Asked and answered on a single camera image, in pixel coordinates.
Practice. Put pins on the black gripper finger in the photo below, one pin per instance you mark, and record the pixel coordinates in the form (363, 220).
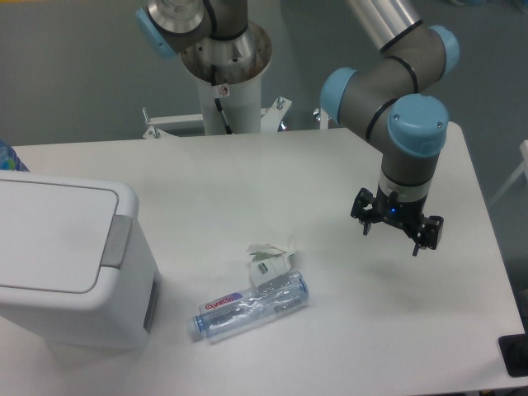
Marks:
(427, 234)
(364, 210)

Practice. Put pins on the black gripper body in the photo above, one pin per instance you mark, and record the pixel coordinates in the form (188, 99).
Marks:
(407, 216)

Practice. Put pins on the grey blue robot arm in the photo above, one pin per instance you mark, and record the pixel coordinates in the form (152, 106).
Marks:
(385, 106)

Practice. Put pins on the white trash can body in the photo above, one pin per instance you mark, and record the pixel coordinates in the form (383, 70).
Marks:
(117, 312)

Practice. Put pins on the white trash can lid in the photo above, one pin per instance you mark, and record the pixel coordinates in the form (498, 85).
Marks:
(53, 235)

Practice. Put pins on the crumpled white paper wrapper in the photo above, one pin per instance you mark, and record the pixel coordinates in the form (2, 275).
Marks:
(269, 261)

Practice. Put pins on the black object at table edge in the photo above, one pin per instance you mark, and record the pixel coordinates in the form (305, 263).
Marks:
(514, 354)

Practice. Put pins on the clear plastic water bottle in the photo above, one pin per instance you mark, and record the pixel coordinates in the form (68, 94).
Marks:
(243, 310)

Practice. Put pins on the white frame at right edge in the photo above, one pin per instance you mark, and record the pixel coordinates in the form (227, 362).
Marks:
(520, 170)

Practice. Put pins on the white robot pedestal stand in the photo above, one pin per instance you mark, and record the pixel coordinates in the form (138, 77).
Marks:
(228, 76)

